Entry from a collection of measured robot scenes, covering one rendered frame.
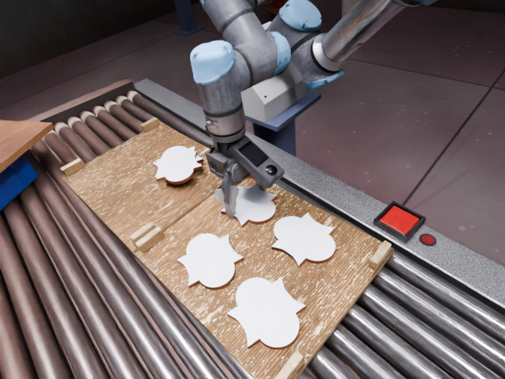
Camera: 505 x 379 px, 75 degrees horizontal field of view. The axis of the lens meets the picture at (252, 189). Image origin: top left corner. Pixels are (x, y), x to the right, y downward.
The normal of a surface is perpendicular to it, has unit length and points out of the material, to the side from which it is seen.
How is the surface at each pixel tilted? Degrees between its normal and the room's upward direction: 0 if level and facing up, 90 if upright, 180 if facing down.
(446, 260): 0
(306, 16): 38
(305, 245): 0
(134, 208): 0
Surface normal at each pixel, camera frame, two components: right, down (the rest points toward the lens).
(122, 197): -0.12, -0.72
